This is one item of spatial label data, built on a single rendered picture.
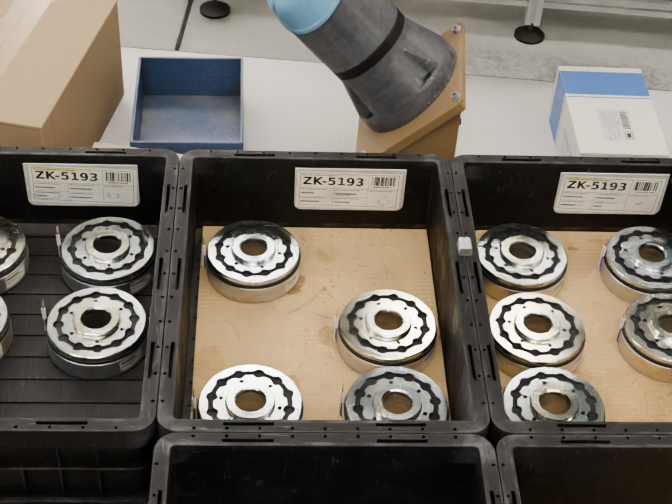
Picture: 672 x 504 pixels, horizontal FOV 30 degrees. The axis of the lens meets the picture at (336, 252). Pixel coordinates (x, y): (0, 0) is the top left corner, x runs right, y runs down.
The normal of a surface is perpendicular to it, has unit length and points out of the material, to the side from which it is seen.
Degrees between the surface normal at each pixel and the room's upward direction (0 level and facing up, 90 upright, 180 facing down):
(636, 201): 90
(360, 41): 75
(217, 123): 0
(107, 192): 90
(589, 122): 0
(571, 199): 90
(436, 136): 90
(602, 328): 0
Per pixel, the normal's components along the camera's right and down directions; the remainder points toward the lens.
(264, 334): 0.05, -0.73
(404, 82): 0.04, 0.22
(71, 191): 0.04, 0.68
